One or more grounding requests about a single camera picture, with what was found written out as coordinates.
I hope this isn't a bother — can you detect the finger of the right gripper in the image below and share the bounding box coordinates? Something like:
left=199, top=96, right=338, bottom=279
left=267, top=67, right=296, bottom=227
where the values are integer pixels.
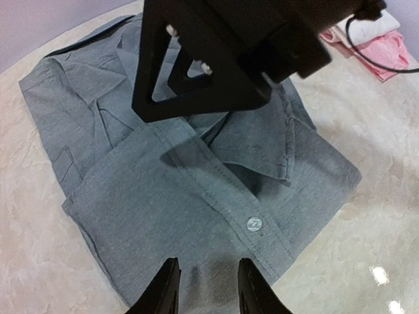
left=132, top=1, right=210, bottom=122
left=131, top=24, right=272, bottom=124

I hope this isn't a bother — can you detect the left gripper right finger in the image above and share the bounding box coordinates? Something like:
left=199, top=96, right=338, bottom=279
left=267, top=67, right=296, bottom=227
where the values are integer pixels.
left=238, top=258, right=292, bottom=314

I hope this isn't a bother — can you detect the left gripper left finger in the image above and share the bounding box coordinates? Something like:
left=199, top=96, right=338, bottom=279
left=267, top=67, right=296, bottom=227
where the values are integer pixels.
left=126, top=258, right=181, bottom=314

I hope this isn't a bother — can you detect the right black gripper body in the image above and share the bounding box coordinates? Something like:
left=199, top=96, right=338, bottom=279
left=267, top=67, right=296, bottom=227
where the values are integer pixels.
left=207, top=1, right=386, bottom=79

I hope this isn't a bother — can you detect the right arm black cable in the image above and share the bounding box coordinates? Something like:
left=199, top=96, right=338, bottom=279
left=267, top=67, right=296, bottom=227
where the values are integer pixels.
left=345, top=12, right=419, bottom=73

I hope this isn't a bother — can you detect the grey blue button shirt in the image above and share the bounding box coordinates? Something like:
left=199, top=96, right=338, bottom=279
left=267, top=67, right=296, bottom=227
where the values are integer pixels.
left=19, top=14, right=361, bottom=313

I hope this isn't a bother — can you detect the pink folded garment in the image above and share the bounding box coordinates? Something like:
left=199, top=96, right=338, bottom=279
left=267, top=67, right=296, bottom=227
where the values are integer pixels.
left=321, top=29, right=410, bottom=82

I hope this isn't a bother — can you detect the white folded shirt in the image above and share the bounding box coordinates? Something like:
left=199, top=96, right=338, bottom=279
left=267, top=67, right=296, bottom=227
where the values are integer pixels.
left=349, top=10, right=401, bottom=46

